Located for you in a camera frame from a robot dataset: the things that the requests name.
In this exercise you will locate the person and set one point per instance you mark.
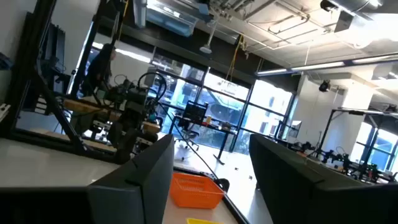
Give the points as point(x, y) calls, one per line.
point(99, 68)

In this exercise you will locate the long ceiling light strip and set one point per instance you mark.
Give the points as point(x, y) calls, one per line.
point(311, 67)

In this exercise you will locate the black office desk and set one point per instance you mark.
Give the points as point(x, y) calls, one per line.
point(214, 127)

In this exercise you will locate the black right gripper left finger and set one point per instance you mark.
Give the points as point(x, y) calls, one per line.
point(93, 205)

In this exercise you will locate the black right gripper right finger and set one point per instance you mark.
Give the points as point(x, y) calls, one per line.
point(311, 199)

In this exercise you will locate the black office chair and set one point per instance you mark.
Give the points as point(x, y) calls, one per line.
point(188, 135)

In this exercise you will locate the wooden workbench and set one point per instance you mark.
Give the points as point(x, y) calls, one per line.
point(77, 107)

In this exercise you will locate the black wall screen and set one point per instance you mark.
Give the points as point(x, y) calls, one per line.
point(56, 46)

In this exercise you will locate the white hanging ceiling device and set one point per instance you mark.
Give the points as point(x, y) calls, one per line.
point(206, 49)

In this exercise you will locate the black aluminium table frame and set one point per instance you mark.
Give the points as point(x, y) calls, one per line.
point(46, 140)

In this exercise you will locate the black frame clamp knob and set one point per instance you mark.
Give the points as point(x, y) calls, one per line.
point(223, 184)

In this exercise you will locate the yellow plastic basket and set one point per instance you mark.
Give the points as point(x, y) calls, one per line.
point(202, 221)

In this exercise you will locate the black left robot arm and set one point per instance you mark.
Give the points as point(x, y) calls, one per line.
point(127, 130)

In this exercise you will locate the black computer monitor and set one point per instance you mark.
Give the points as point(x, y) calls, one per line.
point(195, 111)

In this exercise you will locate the black overhead station frame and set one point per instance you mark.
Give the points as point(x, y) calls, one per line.
point(357, 111)

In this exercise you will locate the orange plastic basket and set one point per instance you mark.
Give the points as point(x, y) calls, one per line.
point(194, 189)

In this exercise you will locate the black ceiling camera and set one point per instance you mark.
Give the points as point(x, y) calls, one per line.
point(325, 85)

